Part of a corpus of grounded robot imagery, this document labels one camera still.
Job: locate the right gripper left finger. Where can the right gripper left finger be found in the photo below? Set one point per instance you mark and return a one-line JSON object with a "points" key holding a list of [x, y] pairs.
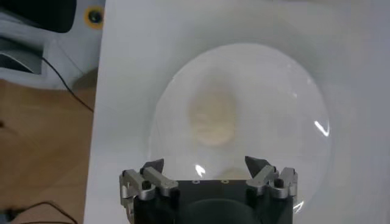
{"points": [[158, 179]]}

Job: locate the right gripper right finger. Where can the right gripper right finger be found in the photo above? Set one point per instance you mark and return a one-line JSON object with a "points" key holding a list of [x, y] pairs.
{"points": [[262, 176]]}

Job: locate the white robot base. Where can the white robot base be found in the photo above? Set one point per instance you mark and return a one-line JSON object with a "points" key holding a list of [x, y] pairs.
{"points": [[27, 45]]}

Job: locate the white round plate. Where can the white round plate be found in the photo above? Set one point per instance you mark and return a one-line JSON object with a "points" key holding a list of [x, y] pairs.
{"points": [[274, 91]]}

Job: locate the yellow ringed black knob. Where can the yellow ringed black knob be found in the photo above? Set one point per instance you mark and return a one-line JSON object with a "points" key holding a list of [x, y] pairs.
{"points": [[94, 17]]}

